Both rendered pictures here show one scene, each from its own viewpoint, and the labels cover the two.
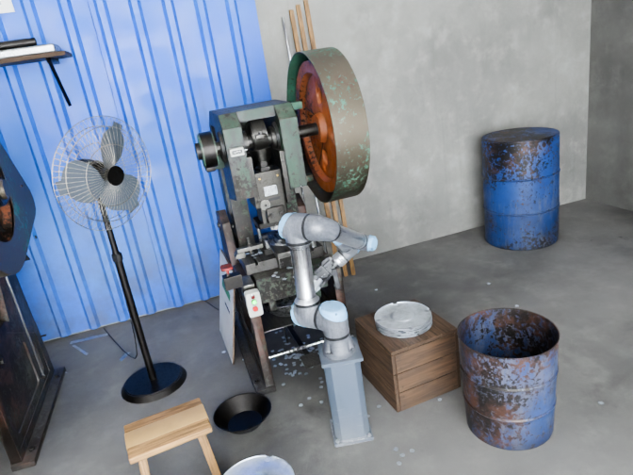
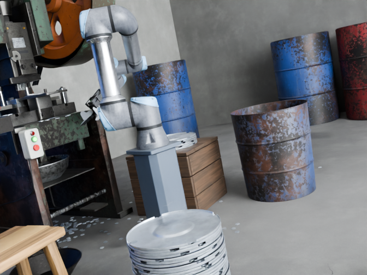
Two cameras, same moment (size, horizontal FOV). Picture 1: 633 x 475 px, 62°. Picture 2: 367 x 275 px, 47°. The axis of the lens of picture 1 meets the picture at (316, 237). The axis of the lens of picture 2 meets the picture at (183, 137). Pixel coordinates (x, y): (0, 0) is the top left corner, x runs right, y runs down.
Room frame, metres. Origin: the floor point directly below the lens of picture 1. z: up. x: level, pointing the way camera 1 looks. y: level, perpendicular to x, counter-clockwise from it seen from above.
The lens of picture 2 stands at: (0.51, 1.06, 0.75)
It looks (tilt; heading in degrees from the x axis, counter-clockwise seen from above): 9 degrees down; 321
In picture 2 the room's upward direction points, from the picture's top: 11 degrees counter-clockwise
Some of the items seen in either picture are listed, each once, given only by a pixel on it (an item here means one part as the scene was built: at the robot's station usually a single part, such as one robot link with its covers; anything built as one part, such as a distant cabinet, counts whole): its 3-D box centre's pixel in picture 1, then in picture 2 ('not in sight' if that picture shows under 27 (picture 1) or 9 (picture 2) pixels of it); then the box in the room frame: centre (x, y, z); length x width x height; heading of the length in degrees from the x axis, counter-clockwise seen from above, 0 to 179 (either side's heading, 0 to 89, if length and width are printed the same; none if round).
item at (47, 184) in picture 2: (288, 307); (41, 180); (2.85, 0.23, 0.31); 0.43 x 0.42 x 0.01; 105
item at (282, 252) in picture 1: (285, 254); (45, 105); (2.67, 0.18, 0.72); 0.25 x 0.14 x 0.14; 15
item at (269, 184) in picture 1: (269, 193); (15, 49); (2.80, 0.22, 1.04); 0.17 x 0.15 x 0.30; 15
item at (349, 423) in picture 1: (345, 391); (163, 192); (2.06, -0.02, 0.23); 0.19 x 0.19 x 0.45; 3
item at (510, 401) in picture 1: (508, 377); (274, 149); (1.96, -0.75, 0.24); 0.42 x 0.42 x 0.48
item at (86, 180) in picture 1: (116, 245); not in sight; (3.07, 1.22, 0.80); 1.24 x 0.65 x 1.59; 15
